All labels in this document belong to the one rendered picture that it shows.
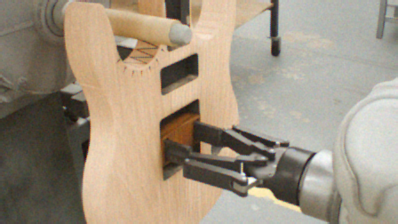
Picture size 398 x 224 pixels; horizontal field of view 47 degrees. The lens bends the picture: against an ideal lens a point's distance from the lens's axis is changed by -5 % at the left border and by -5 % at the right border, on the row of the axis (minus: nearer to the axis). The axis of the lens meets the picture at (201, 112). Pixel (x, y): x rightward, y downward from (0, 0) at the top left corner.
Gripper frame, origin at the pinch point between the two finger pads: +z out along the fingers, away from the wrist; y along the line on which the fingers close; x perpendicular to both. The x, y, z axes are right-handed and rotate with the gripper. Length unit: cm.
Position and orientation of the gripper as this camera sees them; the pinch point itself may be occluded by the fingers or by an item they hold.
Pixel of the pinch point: (184, 140)
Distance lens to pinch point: 72.6
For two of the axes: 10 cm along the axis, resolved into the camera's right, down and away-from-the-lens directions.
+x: 0.0, -9.1, -4.1
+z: -8.3, -2.3, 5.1
